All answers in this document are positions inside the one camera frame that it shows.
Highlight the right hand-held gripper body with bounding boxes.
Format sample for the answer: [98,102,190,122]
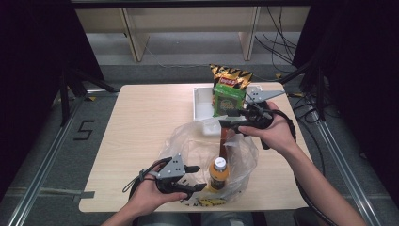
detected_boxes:
[240,89,286,151]

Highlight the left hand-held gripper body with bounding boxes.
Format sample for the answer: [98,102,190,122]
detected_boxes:
[154,153,190,194]

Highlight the green snack packet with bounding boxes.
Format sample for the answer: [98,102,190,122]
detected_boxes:
[212,82,247,118]

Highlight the brown sausage packet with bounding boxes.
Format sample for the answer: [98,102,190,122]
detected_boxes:
[218,125,232,165]

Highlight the clear plastic bag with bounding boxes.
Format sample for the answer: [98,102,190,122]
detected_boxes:
[158,117,260,207]

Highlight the orange juice bottle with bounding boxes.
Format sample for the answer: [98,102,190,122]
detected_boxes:
[208,156,231,193]

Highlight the white plastic bin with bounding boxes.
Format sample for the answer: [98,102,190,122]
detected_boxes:
[191,87,271,137]

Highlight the black yellow chips bag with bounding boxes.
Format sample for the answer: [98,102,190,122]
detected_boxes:
[209,63,254,90]

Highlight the person's right hand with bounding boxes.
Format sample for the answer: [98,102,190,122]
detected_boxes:
[238,101,297,155]

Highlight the person's left hand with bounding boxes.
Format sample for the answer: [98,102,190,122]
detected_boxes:
[126,162,189,218]

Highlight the person's right leg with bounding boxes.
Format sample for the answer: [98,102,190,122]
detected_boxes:
[200,212,254,226]

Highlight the black metal stand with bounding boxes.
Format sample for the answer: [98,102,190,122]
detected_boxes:
[58,67,119,127]
[277,56,327,122]

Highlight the beige wooden desk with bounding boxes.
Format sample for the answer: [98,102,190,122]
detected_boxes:
[74,6,311,62]

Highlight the black curtain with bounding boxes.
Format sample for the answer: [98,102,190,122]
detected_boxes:
[293,0,399,202]
[0,0,105,202]

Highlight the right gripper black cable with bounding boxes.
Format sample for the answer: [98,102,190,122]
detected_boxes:
[269,107,340,226]

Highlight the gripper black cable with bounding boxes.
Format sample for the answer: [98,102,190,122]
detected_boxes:
[121,157,172,201]
[269,107,340,226]

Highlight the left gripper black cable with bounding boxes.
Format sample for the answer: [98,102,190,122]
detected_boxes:
[121,157,172,201]

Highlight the black floor cables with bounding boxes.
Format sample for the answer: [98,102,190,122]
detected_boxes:
[288,92,327,125]

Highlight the thin white floor cable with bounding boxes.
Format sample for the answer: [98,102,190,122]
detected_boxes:
[145,46,278,83]

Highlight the bundle of black cables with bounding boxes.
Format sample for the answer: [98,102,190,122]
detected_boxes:
[254,6,299,73]

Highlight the aluminium floor rail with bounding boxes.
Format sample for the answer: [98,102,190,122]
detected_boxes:
[8,93,87,226]
[313,119,382,226]

